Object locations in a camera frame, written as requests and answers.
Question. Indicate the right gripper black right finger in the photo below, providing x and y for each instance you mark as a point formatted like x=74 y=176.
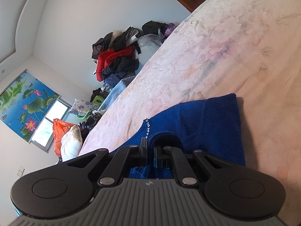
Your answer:
x=174 y=158

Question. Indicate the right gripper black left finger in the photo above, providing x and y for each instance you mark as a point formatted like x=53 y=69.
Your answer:
x=121 y=163

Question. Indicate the blue beaded knit sweater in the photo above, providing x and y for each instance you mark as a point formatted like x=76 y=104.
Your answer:
x=212 y=125

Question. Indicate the dark clothes pile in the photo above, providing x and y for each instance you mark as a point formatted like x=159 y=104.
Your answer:
x=118 y=40

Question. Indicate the leopard print garment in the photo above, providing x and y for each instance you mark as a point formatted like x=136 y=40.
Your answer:
x=91 y=121

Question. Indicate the floral print pillow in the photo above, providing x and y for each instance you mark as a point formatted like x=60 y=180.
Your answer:
x=81 y=107

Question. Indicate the light blue knit blanket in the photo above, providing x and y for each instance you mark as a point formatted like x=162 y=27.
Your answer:
x=114 y=93

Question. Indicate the green and black bag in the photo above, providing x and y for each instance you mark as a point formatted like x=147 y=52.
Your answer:
x=98 y=96

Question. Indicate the orange plastic bag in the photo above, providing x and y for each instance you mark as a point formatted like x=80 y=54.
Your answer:
x=60 y=128

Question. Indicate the red garment on pile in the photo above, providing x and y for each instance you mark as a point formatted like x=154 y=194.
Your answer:
x=106 y=58

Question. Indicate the clear plastic storage bag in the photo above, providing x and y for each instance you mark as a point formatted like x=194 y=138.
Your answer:
x=148 y=45

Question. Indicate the lotus print roller blind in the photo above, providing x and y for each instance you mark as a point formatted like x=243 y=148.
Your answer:
x=24 y=104

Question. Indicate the black bag on pile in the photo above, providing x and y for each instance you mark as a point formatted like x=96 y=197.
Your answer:
x=153 y=27

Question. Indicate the purple cloth bundle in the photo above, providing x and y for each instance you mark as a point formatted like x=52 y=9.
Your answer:
x=171 y=27

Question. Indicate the pink bed blanket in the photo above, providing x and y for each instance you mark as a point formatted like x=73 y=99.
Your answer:
x=247 y=47

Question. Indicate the window with metal frame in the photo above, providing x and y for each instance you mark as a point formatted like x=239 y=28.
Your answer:
x=43 y=136

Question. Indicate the white wall switch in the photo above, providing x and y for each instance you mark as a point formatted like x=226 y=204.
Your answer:
x=20 y=171

